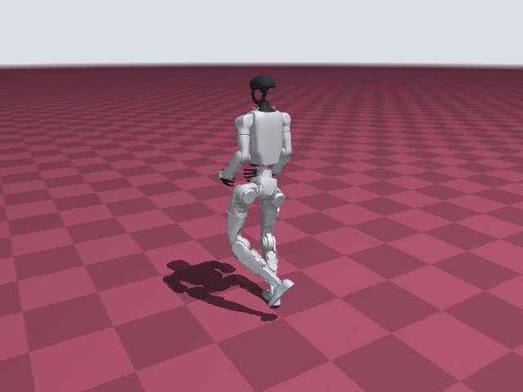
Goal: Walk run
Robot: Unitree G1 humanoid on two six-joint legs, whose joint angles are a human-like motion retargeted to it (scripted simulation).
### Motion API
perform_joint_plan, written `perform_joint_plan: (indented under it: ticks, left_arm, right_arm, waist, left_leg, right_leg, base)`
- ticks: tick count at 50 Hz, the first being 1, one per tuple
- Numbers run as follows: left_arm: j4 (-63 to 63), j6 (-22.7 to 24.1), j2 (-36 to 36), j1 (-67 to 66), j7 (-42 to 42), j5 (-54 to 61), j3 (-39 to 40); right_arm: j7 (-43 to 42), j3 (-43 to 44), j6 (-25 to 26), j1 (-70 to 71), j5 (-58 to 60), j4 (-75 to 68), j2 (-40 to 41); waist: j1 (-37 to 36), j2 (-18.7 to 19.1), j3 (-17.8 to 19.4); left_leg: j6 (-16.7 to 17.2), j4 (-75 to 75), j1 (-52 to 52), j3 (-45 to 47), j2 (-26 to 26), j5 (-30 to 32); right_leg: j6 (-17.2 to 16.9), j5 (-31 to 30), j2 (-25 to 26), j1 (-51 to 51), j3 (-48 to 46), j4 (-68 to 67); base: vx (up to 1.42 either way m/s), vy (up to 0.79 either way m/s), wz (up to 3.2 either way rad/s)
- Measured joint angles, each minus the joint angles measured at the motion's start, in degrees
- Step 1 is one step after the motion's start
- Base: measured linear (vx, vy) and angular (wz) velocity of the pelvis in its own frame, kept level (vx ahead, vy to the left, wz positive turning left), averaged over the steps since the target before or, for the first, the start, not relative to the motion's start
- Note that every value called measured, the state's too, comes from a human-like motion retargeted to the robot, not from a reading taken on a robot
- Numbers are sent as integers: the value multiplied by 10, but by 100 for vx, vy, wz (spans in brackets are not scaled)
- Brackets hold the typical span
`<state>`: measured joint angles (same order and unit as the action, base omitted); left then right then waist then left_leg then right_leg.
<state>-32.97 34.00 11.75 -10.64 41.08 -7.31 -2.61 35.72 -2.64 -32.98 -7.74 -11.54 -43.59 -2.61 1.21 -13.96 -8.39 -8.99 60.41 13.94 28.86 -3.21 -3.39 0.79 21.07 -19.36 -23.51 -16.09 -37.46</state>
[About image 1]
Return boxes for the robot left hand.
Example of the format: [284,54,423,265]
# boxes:
[220,169,235,186]

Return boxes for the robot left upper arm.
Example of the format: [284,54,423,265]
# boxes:
[235,114,253,164]

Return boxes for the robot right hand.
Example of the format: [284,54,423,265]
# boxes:
[243,164,275,181]

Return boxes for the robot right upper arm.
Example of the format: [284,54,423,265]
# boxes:
[280,113,292,158]

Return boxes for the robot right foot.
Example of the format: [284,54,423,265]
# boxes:
[262,290,281,305]

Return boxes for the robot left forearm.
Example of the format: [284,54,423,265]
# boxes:
[218,151,242,180]

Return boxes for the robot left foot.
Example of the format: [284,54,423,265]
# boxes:
[268,279,294,307]

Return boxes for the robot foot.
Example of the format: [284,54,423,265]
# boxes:
[262,290,281,305]
[268,279,294,307]

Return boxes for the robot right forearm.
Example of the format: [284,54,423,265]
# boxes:
[269,156,291,174]

